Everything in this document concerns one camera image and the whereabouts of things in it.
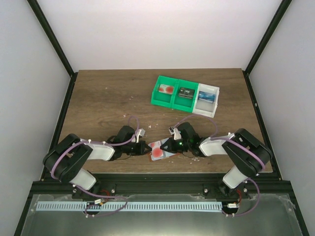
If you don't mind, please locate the black VIP card stack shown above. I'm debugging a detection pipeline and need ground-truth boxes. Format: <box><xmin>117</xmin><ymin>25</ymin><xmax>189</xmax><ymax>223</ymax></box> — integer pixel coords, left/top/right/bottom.
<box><xmin>178</xmin><ymin>87</ymin><xmax>195</xmax><ymax>99</ymax></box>

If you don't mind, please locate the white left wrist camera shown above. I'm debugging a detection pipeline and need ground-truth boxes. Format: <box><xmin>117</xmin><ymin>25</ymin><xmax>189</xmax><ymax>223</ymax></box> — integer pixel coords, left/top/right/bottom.
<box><xmin>134</xmin><ymin>128</ymin><xmax>145</xmax><ymax>143</ymax></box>

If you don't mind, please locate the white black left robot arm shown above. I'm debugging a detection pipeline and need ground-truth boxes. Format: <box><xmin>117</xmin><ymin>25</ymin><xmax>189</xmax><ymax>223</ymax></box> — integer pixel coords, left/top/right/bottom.
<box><xmin>43</xmin><ymin>125</ymin><xmax>152</xmax><ymax>194</ymax></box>

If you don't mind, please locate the white plastic bin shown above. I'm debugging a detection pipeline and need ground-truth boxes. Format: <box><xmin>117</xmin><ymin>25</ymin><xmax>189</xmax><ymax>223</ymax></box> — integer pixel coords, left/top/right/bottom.
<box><xmin>192</xmin><ymin>83</ymin><xmax>220</xmax><ymax>118</ymax></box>

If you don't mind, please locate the brown leather card holder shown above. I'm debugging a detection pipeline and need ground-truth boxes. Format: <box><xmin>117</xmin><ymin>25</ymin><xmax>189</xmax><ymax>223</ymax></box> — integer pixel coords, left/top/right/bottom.
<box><xmin>148</xmin><ymin>138</ymin><xmax>179</xmax><ymax>161</ymax></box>

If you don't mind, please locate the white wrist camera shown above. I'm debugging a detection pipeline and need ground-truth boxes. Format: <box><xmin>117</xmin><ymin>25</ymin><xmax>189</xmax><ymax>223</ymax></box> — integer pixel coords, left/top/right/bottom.
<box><xmin>134</xmin><ymin>128</ymin><xmax>145</xmax><ymax>143</ymax></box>
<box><xmin>169</xmin><ymin>127</ymin><xmax>182</xmax><ymax>140</ymax></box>

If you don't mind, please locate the green plastic bin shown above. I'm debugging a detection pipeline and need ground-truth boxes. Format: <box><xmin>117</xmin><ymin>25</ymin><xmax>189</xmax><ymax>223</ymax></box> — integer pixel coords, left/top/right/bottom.
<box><xmin>151</xmin><ymin>75</ymin><xmax>179</xmax><ymax>108</ymax></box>
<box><xmin>172</xmin><ymin>79</ymin><xmax>199</xmax><ymax>113</ymax></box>

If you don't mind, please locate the red white card stack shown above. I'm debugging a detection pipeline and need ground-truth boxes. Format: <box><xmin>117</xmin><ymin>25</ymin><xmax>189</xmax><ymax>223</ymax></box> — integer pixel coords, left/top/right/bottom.
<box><xmin>158</xmin><ymin>84</ymin><xmax>174</xmax><ymax>94</ymax></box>

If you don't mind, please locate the black right back frame post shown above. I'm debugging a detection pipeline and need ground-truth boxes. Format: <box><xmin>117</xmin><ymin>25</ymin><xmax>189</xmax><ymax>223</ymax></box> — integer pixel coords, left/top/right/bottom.
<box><xmin>245</xmin><ymin>0</ymin><xmax>293</xmax><ymax>74</ymax></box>

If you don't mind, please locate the left green plastic bin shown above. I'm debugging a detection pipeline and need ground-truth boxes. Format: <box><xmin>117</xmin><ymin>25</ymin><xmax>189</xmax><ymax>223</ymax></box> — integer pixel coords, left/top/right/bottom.
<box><xmin>151</xmin><ymin>75</ymin><xmax>179</xmax><ymax>108</ymax></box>

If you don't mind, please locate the black frame post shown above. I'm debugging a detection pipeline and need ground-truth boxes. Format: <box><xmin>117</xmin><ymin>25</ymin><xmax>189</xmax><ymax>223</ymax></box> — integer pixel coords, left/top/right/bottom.
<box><xmin>26</xmin><ymin>0</ymin><xmax>75</xmax><ymax>76</ymax></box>
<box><xmin>245</xmin><ymin>0</ymin><xmax>293</xmax><ymax>74</ymax></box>

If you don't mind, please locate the black left back frame post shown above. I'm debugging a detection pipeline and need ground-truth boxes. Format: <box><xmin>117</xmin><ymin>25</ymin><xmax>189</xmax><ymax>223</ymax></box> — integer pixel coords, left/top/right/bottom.
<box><xmin>26</xmin><ymin>0</ymin><xmax>75</xmax><ymax>76</ymax></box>

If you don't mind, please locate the middle green plastic bin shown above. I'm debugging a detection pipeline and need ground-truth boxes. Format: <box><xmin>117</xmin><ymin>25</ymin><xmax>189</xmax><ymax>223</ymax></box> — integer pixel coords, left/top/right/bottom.
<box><xmin>172</xmin><ymin>79</ymin><xmax>199</xmax><ymax>113</ymax></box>

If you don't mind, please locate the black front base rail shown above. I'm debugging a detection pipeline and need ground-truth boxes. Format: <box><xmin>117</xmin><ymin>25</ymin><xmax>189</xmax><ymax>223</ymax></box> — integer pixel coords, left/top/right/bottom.
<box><xmin>31</xmin><ymin>173</ymin><xmax>292</xmax><ymax>200</ymax></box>

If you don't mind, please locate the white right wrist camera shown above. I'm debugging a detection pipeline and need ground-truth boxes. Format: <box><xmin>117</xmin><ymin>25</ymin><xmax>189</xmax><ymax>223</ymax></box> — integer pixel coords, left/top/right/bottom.
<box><xmin>169</xmin><ymin>127</ymin><xmax>182</xmax><ymax>140</ymax></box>

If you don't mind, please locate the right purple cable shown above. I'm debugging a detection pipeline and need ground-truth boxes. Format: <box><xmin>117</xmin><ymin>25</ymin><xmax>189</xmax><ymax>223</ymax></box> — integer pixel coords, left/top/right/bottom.
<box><xmin>169</xmin><ymin>114</ymin><xmax>268</xmax><ymax>218</ymax></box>

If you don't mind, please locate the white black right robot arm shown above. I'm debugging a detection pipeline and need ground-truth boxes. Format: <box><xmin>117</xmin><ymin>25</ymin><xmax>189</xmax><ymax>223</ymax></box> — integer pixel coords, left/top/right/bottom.
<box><xmin>160</xmin><ymin>122</ymin><xmax>273</xmax><ymax>196</ymax></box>

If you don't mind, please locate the blue card stack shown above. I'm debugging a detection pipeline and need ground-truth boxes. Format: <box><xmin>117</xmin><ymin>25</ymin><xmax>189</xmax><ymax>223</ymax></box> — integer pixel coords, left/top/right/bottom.
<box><xmin>198</xmin><ymin>91</ymin><xmax>216</xmax><ymax>103</ymax></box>

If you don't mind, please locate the light blue slotted cable duct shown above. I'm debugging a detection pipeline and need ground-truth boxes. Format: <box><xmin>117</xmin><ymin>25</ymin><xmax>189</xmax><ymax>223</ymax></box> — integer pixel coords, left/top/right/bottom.
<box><xmin>36</xmin><ymin>201</ymin><xmax>222</xmax><ymax>212</ymax></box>

